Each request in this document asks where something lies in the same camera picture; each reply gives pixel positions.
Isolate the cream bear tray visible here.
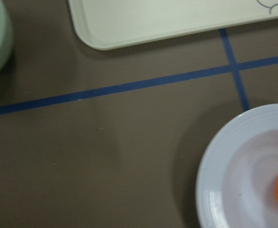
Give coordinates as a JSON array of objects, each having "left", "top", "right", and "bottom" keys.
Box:
[{"left": 68, "top": 0, "right": 278, "bottom": 50}]

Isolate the white round plate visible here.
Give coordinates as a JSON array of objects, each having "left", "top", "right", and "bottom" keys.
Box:
[{"left": 196, "top": 104, "right": 278, "bottom": 228}]

